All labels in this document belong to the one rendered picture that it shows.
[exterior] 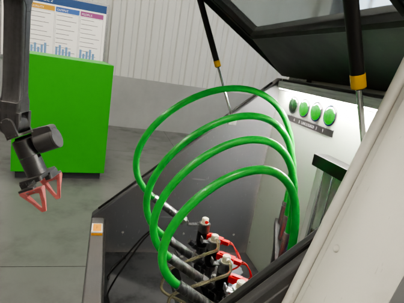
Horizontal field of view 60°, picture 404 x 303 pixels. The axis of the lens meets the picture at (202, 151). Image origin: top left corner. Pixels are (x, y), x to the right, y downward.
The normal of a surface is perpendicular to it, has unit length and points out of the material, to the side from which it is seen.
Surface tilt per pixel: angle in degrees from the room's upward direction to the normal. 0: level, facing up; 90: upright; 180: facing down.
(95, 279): 0
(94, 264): 0
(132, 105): 90
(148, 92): 90
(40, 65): 90
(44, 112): 90
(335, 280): 76
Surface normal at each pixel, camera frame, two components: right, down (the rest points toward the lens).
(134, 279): 0.15, -0.96
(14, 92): 0.06, 0.11
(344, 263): -0.89, -0.31
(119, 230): 0.25, 0.27
